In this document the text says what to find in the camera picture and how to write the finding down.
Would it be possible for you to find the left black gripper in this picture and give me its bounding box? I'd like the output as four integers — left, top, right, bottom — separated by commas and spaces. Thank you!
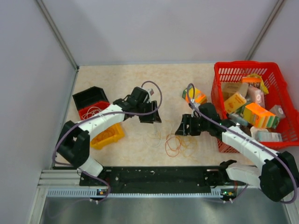
135, 100, 161, 123

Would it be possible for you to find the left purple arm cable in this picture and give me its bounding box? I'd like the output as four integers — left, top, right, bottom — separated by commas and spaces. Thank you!
51, 81, 163, 203

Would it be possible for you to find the grey small box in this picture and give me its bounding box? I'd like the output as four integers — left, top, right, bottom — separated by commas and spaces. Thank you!
269, 105, 285, 119

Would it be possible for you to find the yellow plastic bin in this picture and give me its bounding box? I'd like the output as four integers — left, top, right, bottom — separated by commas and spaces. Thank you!
90, 123, 125, 150

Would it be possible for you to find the yellow sponge pack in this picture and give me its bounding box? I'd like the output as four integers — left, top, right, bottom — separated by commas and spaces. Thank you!
224, 92, 247, 114

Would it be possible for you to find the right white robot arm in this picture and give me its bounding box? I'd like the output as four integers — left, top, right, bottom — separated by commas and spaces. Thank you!
175, 103, 299, 203

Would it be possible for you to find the pink packet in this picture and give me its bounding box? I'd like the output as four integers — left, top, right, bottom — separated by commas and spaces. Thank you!
246, 86, 265, 108

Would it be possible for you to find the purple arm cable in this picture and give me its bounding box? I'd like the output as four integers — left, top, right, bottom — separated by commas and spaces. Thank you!
51, 81, 163, 203
186, 83, 297, 205

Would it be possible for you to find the orange sponge pack on table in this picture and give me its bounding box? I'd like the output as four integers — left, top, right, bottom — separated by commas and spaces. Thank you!
182, 86, 207, 105

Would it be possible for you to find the red plastic bin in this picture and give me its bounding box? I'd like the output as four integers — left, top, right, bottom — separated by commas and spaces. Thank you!
78, 101, 110, 120

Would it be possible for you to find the black plastic bin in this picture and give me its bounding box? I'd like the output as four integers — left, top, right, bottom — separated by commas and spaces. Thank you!
72, 86, 109, 111

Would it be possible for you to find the brown cardboard box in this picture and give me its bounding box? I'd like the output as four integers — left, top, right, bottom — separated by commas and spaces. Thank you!
222, 82, 249, 100

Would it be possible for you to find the red plastic basket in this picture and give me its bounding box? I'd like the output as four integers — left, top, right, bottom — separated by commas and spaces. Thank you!
210, 61, 299, 154

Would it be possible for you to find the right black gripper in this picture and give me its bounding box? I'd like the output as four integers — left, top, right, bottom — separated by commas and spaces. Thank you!
175, 114, 210, 136

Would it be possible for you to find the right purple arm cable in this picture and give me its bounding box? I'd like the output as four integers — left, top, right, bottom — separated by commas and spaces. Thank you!
186, 83, 297, 205

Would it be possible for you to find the grey cable duct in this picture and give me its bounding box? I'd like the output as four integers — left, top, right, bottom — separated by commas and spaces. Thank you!
46, 188, 236, 198

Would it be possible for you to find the yellow bag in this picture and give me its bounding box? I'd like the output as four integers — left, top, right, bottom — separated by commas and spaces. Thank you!
247, 73, 269, 95

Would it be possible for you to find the white wrapped packet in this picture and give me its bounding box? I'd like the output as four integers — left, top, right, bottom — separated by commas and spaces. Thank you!
250, 126, 283, 142

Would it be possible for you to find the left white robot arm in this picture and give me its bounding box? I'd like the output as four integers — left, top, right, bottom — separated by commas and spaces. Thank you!
56, 87, 161, 185

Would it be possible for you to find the orange wire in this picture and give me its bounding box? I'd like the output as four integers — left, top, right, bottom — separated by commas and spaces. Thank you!
165, 134, 184, 157

